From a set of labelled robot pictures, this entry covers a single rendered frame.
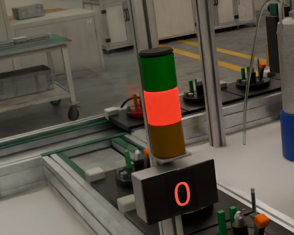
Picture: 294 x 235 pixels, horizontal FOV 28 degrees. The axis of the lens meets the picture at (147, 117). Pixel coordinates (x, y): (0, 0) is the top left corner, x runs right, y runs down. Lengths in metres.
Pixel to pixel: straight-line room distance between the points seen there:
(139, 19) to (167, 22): 9.23
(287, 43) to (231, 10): 8.78
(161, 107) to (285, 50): 1.02
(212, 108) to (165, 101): 1.20
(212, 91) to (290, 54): 0.34
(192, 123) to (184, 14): 8.11
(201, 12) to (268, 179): 0.59
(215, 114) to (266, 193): 0.46
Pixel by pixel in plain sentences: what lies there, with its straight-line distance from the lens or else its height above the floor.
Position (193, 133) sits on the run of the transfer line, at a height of 0.90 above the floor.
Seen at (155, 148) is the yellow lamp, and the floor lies 1.28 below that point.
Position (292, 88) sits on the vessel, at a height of 1.10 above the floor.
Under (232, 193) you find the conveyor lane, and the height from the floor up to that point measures 0.95.
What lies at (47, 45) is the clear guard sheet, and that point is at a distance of 0.81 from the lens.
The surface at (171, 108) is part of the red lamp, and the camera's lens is 0.83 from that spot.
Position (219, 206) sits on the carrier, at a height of 0.97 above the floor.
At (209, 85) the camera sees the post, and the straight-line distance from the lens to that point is 2.00.
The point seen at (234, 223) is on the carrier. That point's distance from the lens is 1.16.
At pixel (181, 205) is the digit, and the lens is 0.88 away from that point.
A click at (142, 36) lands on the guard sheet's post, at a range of 0.85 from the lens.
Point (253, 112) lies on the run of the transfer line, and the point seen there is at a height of 0.92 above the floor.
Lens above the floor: 1.55
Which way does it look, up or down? 16 degrees down
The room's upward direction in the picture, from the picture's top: 8 degrees counter-clockwise
